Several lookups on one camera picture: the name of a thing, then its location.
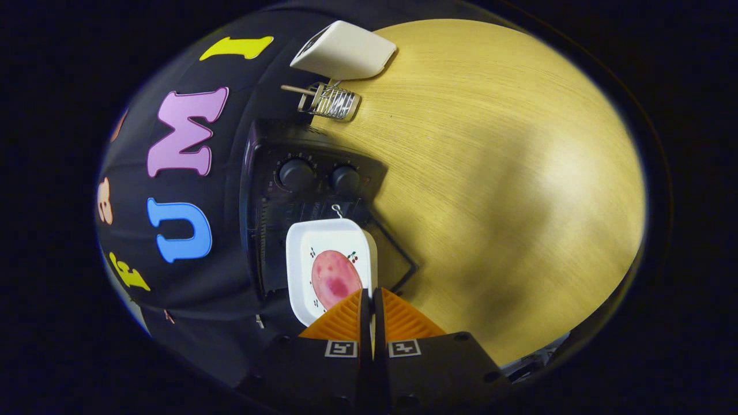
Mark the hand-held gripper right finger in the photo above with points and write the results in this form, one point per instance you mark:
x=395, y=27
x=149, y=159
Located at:
x=426, y=374

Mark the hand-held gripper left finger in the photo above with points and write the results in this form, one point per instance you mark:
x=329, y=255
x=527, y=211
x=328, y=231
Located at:
x=323, y=374

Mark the pink ham slice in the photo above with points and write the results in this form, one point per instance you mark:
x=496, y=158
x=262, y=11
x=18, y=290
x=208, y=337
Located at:
x=334, y=276

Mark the white square plate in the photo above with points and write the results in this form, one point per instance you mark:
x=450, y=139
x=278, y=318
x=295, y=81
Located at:
x=300, y=242

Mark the black toaster oven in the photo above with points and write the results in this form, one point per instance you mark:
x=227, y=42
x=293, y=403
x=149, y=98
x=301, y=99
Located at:
x=277, y=144

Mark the white toaster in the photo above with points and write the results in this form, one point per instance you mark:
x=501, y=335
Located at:
x=346, y=52

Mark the white cloth clip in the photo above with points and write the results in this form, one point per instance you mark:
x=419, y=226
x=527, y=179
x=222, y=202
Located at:
x=260, y=321

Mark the pink cloth clip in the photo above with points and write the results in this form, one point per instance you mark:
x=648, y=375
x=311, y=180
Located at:
x=169, y=316

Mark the clear utensil holder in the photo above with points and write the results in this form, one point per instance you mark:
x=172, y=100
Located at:
x=334, y=104

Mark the wooden stick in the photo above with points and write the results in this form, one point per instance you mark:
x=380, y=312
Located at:
x=297, y=89

